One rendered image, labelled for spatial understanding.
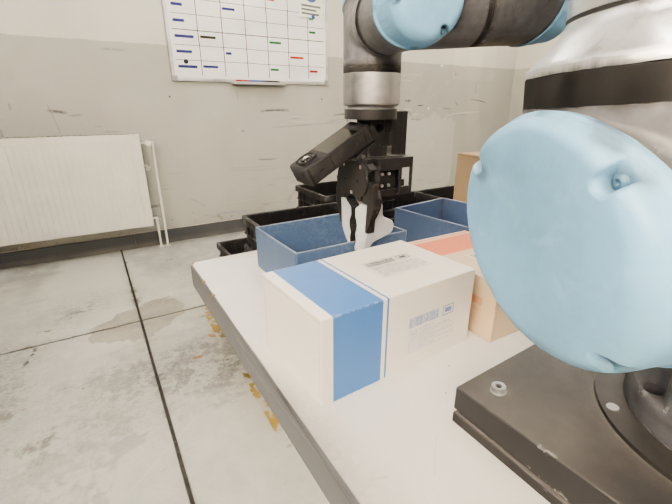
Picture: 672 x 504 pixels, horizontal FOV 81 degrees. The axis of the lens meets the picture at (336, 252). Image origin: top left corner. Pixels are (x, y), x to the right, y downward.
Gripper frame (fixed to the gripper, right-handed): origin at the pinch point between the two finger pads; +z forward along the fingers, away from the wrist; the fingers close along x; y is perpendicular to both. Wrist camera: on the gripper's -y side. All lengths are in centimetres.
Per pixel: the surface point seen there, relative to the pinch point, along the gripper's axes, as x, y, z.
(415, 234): 6.7, 18.5, 2.4
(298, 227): 14.3, -2.2, -0.3
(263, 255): 11.6, -10.0, 2.5
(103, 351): 124, -40, 75
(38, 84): 258, -46, -32
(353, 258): -10.0, -7.3, -3.6
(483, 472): -32.7, -10.9, 5.4
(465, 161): 13.3, 38.1, -9.0
